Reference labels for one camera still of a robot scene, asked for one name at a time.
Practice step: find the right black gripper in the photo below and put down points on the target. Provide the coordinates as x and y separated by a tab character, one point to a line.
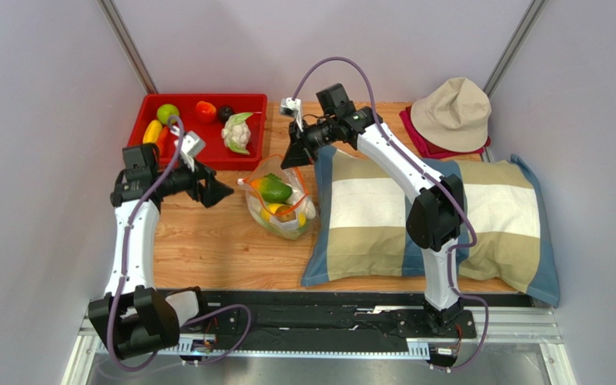
303	143

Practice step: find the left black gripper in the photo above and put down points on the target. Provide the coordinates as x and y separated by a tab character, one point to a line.
213	191

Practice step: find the green orange mango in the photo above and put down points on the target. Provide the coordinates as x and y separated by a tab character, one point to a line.
272	188

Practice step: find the clear zip top bag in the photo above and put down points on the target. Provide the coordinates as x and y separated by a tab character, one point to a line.
271	164

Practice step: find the white radish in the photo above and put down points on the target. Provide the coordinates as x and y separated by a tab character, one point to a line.
304	203

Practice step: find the olive green fruit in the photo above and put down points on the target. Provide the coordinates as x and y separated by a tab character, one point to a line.
284	213

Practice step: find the green lettuce cabbage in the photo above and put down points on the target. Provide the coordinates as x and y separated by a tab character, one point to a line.
288	229

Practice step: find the yellow bell pepper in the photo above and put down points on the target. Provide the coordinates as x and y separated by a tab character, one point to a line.
268	210

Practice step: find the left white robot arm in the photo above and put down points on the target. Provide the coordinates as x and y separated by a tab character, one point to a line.
133	318

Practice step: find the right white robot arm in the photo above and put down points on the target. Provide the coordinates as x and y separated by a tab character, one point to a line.
437	201

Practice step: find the white cauliflower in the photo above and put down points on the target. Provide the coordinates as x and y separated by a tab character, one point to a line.
236	133

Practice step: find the red plastic bin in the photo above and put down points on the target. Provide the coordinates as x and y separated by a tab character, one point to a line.
215	154

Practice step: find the orange carrot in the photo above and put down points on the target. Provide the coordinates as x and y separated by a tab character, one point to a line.
163	140

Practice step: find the red tomato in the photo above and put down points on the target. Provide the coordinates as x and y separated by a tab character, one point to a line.
205	112

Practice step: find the dark avocado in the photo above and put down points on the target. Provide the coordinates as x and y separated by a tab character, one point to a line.
224	113

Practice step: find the yellow corn cob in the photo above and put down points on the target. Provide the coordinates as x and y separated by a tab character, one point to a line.
152	132

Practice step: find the green lime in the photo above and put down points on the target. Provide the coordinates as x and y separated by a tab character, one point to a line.
165	112

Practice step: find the red cloth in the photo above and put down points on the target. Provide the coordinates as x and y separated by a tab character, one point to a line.
420	141

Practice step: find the beige bucket hat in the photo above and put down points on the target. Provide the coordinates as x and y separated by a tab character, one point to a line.
458	89

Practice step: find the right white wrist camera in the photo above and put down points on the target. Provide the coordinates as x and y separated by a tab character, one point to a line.
292	108

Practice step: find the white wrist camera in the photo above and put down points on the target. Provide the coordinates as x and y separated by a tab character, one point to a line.
190	145
292	108

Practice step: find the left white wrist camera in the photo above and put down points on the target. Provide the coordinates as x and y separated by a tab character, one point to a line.
190	145

